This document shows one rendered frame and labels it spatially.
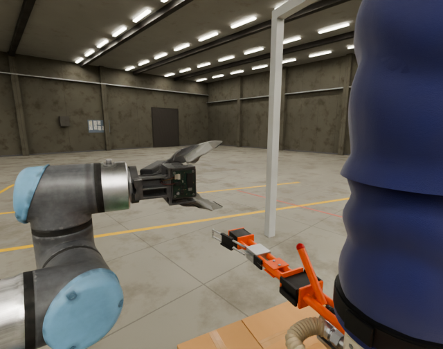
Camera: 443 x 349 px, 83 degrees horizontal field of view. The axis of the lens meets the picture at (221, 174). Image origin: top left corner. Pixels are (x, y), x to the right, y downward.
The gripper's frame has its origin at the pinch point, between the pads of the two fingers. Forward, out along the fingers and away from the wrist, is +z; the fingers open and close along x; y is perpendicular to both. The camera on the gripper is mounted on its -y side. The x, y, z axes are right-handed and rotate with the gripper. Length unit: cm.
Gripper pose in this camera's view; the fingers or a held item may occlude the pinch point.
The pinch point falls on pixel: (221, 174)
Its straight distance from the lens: 57.2
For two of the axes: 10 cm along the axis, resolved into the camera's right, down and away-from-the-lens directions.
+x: 0.0, -9.8, -1.9
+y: 4.2, 1.7, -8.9
